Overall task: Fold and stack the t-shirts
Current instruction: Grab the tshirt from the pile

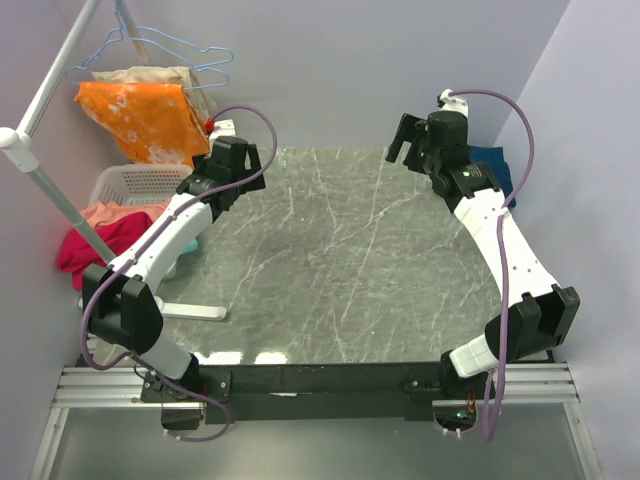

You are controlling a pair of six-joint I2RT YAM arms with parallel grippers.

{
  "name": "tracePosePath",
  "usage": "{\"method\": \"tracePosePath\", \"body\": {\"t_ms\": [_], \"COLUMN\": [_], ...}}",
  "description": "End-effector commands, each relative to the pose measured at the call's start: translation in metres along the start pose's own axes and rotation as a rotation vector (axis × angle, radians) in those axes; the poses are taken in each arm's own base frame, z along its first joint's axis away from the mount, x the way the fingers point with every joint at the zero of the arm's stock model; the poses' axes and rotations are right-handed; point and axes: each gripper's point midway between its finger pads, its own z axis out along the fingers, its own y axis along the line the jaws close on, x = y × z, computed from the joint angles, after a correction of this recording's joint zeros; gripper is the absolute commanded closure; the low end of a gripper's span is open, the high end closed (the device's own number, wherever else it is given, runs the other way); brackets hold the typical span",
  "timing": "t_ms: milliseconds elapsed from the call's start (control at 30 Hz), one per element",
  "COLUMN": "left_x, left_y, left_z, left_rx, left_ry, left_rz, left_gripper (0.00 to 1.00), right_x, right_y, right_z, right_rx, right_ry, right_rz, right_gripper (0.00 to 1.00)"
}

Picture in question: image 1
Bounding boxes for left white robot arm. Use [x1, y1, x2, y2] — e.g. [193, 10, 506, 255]
[81, 136, 266, 402]

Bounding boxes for salmon pink t shirt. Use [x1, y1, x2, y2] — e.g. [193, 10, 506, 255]
[81, 202, 127, 229]

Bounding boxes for teal t shirt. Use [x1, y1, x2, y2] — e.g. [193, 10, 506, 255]
[183, 239, 199, 254]

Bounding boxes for white clothes rack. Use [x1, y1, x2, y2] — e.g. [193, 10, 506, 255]
[1, 1, 231, 326]

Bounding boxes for white laundry basket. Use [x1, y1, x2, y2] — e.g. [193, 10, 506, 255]
[89, 164, 192, 219]

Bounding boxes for beige cloth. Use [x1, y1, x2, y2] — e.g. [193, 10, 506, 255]
[92, 66, 217, 118]

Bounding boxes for blue wire hanger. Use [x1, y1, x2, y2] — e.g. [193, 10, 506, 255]
[64, 64, 230, 92]
[76, 24, 235, 73]

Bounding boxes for wooden stick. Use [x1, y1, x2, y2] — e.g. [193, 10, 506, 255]
[116, 0, 152, 66]

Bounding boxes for orange white cloth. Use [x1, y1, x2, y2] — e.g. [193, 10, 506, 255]
[75, 81, 210, 167]

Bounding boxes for magenta t shirt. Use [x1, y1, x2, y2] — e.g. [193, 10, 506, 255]
[55, 211, 153, 291]

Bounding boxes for aluminium rail frame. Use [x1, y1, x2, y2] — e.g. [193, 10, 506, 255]
[29, 363, 605, 479]

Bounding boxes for folded blue t shirt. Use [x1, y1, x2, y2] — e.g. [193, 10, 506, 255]
[464, 146, 513, 197]

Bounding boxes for black base beam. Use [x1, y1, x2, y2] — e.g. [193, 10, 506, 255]
[139, 362, 501, 432]

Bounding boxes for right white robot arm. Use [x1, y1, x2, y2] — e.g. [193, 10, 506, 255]
[386, 107, 581, 399]

